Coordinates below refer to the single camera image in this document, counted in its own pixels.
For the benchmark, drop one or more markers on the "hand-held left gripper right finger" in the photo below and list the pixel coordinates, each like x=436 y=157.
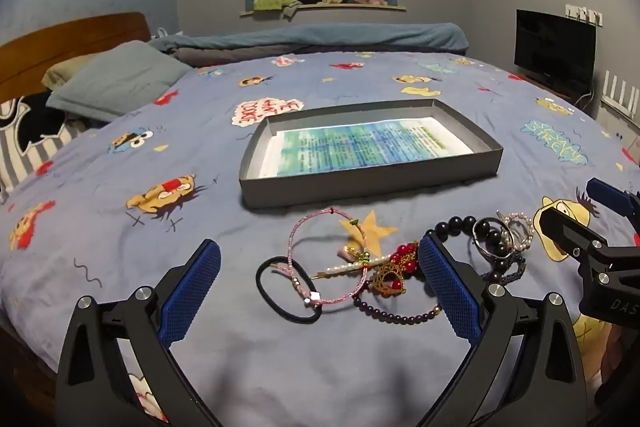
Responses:
x=447 y=294

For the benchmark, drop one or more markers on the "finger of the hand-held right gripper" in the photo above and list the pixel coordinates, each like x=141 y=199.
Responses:
x=607 y=197
x=565 y=229

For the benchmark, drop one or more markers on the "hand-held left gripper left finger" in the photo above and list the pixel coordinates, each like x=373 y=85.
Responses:
x=192 y=294

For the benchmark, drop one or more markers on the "pearl circle hair clip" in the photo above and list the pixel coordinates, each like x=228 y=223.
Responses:
x=520 y=217

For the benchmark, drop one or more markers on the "silver bangle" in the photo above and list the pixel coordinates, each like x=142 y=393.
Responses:
x=475 y=239

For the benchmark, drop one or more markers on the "red bead gold tassel ornament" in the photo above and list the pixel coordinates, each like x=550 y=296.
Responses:
x=400 y=252

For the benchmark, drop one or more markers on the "grey cardboard box tray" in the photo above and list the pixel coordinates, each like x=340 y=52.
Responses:
x=370 y=192

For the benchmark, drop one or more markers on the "white slatted rack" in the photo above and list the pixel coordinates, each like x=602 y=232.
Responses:
x=620 y=94

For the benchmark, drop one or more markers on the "pearl hairpin stick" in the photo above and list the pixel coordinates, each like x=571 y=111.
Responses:
x=345 y=267

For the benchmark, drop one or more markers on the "wooden television stand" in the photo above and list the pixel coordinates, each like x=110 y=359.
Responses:
x=537 y=82

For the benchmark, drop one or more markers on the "black television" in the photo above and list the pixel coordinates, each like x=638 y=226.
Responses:
x=555 y=47

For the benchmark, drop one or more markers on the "printed paper sheet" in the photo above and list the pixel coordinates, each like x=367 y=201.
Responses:
x=360 y=147

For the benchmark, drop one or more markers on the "cartoon printed blue bed sheet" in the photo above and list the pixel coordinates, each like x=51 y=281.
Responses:
x=200 y=117

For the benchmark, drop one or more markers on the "striped printed pillow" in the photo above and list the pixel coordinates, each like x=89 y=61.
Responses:
x=15 y=157

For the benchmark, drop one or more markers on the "grey blue pillow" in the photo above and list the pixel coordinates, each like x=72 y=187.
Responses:
x=115 y=82

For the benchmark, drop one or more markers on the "grey blanket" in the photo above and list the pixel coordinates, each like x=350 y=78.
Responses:
x=225 y=56

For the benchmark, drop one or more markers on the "olive pillow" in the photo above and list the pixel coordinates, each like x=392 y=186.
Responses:
x=62 y=72

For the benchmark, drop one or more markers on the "blue blanket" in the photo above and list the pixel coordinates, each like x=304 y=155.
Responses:
x=325 y=37

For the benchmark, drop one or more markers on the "wooden headboard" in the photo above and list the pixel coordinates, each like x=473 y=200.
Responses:
x=60 y=42

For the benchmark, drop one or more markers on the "pink cloth items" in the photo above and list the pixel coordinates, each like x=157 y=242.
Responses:
x=372 y=0

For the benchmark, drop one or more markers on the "window sill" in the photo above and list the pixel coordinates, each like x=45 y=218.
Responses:
x=350 y=8

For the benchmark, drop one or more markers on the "white wall hooks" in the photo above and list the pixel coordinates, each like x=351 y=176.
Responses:
x=585 y=13

